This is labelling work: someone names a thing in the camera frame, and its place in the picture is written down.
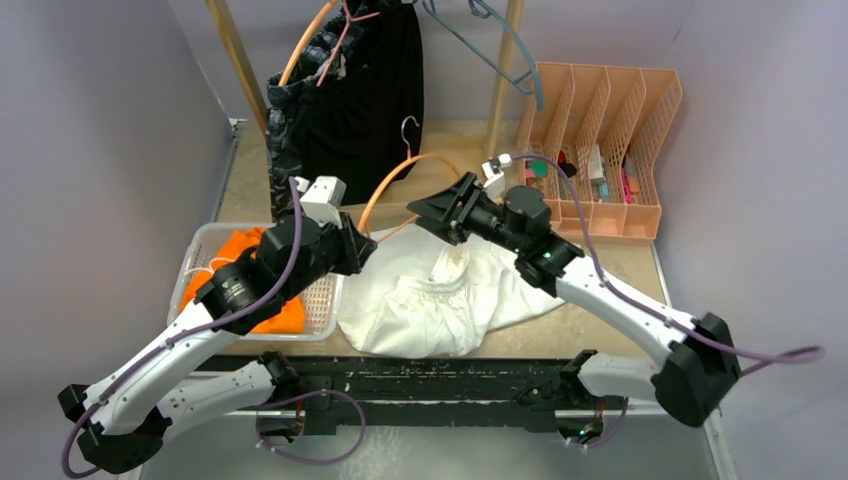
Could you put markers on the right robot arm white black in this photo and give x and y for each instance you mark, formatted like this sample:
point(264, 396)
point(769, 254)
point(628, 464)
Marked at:
point(691, 366)

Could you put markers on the orange hanger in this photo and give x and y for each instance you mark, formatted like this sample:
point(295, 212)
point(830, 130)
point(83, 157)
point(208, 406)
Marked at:
point(312, 27)
point(363, 224)

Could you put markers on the dark camouflage shorts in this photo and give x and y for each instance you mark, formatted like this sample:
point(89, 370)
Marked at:
point(294, 108)

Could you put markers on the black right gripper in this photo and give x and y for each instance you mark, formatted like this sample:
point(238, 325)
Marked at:
point(443, 214)

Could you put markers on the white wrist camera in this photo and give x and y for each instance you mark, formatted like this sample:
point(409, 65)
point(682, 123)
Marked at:
point(494, 170)
point(320, 199)

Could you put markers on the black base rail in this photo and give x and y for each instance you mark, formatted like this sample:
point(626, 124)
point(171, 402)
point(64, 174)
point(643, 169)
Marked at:
point(468, 392)

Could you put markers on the orange shorts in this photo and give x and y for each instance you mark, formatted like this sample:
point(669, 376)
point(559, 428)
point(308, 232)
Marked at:
point(245, 289)

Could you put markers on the grey-blue plastic hanger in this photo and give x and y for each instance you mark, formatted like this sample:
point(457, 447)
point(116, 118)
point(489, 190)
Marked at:
point(511, 61)

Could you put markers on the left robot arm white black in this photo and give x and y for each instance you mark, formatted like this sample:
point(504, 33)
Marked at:
point(122, 421)

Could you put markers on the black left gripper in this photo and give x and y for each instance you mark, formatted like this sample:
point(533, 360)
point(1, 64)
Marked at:
point(356, 248)

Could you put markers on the pink plastic file organizer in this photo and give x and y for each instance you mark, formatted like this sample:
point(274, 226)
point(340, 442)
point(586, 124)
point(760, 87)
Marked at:
point(602, 130)

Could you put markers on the pink thin hanger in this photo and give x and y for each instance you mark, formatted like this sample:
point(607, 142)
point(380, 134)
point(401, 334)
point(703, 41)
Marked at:
point(350, 18)

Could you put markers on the green small item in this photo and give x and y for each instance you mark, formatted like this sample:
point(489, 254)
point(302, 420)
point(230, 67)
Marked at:
point(539, 167)

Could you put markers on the black shorts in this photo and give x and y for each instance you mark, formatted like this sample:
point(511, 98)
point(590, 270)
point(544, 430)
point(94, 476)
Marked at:
point(361, 141)

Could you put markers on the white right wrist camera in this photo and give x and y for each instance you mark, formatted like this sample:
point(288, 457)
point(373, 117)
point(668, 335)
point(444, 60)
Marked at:
point(494, 170)

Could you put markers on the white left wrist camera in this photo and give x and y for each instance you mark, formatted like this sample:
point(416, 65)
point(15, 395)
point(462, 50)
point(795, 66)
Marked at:
point(320, 199)

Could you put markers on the white shorts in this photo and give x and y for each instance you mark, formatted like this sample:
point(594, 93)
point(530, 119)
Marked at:
point(418, 296)

